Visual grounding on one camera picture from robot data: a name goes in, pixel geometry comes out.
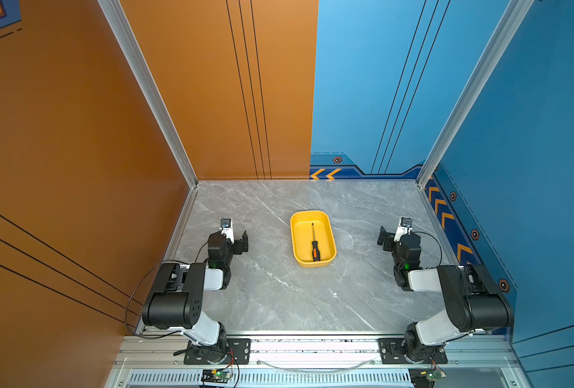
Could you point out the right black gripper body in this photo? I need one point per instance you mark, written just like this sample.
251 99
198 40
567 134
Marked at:
397 260

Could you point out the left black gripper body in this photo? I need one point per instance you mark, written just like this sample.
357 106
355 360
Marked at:
229 252

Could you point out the orange black handled screwdriver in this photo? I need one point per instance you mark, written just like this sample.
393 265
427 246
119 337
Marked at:
315 246

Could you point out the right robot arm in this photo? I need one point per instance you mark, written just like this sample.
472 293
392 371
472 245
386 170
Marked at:
472 300

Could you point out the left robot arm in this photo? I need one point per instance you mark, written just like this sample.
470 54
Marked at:
175 300

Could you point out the yellow plastic bin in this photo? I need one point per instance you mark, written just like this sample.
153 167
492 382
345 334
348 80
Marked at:
301 233

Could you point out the right circuit board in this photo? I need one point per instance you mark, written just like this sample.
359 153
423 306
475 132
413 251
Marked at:
426 378

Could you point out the left green circuit board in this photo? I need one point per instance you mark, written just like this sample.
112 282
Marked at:
216 378

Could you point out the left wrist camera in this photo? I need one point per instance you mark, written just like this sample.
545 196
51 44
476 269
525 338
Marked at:
226 229

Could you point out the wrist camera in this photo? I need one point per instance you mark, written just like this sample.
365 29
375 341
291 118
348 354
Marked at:
405 227
226 229

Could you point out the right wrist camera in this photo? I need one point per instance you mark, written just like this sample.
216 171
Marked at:
405 227

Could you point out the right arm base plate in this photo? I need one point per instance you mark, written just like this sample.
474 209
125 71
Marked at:
396 351

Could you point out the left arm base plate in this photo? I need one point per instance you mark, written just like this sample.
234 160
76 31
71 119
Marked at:
237 350

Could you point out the aluminium front rail frame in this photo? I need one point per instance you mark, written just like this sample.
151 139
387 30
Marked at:
317 359

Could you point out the right aluminium corner post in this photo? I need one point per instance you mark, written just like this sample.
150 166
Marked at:
506 28

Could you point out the aluminium corner post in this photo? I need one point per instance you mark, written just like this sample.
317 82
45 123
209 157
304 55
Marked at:
506 28
126 39

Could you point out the left aluminium corner post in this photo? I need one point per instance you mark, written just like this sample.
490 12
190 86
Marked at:
126 39

